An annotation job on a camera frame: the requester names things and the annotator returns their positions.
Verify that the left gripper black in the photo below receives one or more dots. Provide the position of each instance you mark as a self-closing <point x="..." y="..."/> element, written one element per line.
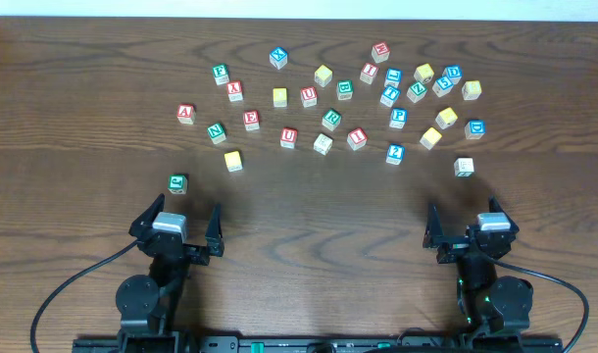
<point x="182" y="250"/>

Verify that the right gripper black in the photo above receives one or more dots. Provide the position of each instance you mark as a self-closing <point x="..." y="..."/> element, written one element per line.
<point x="465" y="248"/>

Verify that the green N block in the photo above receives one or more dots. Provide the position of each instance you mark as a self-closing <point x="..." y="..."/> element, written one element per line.
<point x="216" y="133"/>

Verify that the red E block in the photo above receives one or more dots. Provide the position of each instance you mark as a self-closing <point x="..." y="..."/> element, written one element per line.
<point x="251" y="120"/>

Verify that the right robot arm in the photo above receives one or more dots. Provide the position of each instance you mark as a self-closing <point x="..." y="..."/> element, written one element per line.
<point x="495" y="307"/>

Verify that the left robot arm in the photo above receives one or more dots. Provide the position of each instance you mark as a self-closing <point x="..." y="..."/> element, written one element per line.
<point x="148" y="303"/>

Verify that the green J block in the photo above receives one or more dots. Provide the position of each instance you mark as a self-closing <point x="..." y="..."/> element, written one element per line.
<point x="177" y="184"/>

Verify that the white F block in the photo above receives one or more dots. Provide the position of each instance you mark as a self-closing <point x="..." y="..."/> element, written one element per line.
<point x="463" y="167"/>

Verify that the yellow block lower left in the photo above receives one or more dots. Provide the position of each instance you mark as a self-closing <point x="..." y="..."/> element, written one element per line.
<point x="233" y="161"/>

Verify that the yellow block lower right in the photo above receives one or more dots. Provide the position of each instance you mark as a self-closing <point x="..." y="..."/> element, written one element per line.
<point x="430" y="138"/>

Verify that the blue D block lower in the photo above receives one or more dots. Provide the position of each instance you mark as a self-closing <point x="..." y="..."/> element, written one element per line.
<point x="475" y="129"/>

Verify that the blue d block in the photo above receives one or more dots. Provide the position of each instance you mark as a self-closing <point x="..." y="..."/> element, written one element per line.
<point x="475" y="129"/>
<point x="453" y="73"/>

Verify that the blue 2 block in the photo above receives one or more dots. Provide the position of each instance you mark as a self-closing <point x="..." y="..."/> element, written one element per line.
<point x="395" y="154"/>

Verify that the yellow block mid right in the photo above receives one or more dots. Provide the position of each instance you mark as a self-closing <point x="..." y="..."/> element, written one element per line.
<point x="446" y="118"/>

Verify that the red A block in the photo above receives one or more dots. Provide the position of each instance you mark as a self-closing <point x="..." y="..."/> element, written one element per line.
<point x="186" y="114"/>

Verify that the blue P block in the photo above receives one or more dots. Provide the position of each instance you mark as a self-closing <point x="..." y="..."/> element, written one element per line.
<point x="398" y="118"/>

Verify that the yellow block far right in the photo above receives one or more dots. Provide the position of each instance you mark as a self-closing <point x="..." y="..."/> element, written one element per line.
<point x="471" y="90"/>

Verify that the red I block lower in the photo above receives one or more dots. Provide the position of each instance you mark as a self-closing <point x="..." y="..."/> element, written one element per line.
<point x="357" y="139"/>

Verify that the red i block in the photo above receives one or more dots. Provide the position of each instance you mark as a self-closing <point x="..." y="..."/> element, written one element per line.
<point x="357" y="139"/>
<point x="368" y="73"/>

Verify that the blue S block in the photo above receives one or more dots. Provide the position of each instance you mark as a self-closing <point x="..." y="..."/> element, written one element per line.
<point x="442" y="86"/>

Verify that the green Z block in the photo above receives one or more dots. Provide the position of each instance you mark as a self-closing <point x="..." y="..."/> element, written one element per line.
<point x="416" y="92"/>

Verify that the red U block lower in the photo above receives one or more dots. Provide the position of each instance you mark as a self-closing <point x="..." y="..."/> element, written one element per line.
<point x="288" y="138"/>

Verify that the red u block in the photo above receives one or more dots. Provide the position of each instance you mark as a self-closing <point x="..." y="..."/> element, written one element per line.
<point x="309" y="96"/>
<point x="288" y="138"/>

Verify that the blue T block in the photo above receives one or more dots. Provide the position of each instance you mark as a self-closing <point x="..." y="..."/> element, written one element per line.
<point x="389" y="96"/>

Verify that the blue D block upper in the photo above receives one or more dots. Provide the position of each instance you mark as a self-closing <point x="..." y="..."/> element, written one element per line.
<point x="453" y="73"/>

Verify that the yellow block upper right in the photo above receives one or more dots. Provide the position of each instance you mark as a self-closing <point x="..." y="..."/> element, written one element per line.
<point x="424" y="73"/>

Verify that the blue L block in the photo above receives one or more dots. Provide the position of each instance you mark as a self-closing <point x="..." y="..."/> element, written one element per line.
<point x="393" y="77"/>

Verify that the white K block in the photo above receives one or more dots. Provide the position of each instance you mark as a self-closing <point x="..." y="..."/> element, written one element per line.
<point x="322" y="144"/>

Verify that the green F block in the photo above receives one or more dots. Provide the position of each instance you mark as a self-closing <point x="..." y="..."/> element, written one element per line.
<point x="220" y="74"/>

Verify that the green R block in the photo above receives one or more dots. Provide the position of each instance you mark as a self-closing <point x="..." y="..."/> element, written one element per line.
<point x="331" y="120"/>

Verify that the yellow block centre left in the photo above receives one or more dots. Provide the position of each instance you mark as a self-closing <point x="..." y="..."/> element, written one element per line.
<point x="280" y="97"/>

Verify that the red I block upper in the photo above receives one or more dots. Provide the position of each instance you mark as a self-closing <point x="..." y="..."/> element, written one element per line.
<point x="368" y="73"/>

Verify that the green B block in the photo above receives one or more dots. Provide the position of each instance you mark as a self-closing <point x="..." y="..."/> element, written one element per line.
<point x="344" y="89"/>

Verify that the red U block upper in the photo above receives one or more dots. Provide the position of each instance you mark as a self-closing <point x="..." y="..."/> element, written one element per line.
<point x="309" y="96"/>

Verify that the red H block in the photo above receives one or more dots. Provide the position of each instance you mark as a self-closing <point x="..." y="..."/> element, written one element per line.
<point x="380" y="52"/>

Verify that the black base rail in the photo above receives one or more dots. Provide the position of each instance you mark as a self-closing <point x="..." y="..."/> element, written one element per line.
<point x="411" y="342"/>

